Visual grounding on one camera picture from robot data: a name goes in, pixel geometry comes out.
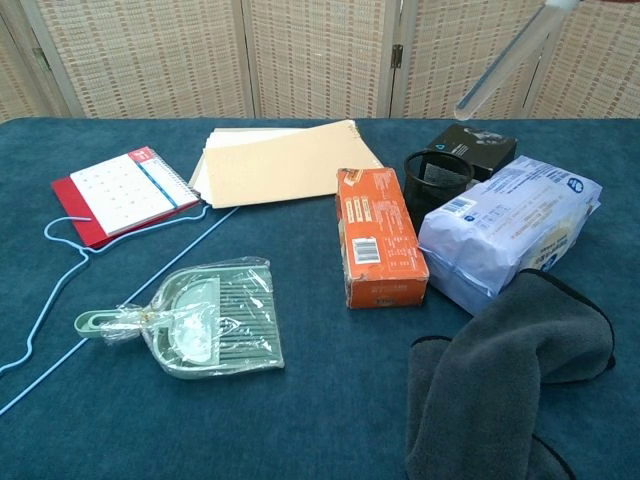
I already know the transparent test tube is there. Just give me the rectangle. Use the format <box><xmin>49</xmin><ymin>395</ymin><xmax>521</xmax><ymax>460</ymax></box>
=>
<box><xmin>453</xmin><ymin>0</ymin><xmax>581</xmax><ymax>121</ymax></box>

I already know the black mesh pen cup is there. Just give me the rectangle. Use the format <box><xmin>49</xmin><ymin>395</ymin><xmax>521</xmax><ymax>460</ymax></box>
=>
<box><xmin>402</xmin><ymin>149</ymin><xmax>475</xmax><ymax>232</ymax></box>

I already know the orange cardboard box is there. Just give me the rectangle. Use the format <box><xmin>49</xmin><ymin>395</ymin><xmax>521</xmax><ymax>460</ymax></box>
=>
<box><xmin>335</xmin><ymin>167</ymin><xmax>431</xmax><ymax>310</ymax></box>

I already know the cream paper folder stack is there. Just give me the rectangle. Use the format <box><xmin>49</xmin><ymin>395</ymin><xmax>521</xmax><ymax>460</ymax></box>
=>
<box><xmin>188</xmin><ymin>118</ymin><xmax>385</xmax><ymax>210</ymax></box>

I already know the green dustpan in plastic wrap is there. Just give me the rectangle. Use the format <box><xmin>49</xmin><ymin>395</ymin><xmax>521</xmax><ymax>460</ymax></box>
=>
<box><xmin>73</xmin><ymin>255</ymin><xmax>286</xmax><ymax>381</ymax></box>

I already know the blue white wipes package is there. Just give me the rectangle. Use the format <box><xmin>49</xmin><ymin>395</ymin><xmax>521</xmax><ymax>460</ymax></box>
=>
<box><xmin>417</xmin><ymin>154</ymin><xmax>604</xmax><ymax>317</ymax></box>

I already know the black cardboard box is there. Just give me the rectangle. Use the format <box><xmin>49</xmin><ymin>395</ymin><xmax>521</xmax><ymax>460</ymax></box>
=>
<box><xmin>425</xmin><ymin>123</ymin><xmax>519</xmax><ymax>182</ymax></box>

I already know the red desk calendar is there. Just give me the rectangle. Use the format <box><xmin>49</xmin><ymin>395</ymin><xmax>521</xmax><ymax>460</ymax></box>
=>
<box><xmin>50</xmin><ymin>145</ymin><xmax>201</xmax><ymax>250</ymax></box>

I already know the grey microfibre cloth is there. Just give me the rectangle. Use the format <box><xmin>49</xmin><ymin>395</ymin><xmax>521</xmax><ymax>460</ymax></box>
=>
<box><xmin>405</xmin><ymin>268</ymin><xmax>617</xmax><ymax>480</ymax></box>

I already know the woven folding screen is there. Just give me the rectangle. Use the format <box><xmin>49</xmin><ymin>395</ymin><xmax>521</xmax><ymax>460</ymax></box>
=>
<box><xmin>0</xmin><ymin>0</ymin><xmax>640</xmax><ymax>121</ymax></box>

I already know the light blue wire hanger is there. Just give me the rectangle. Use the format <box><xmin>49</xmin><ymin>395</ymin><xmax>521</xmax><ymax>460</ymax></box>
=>
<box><xmin>0</xmin><ymin>204</ymin><xmax>241</xmax><ymax>416</ymax></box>

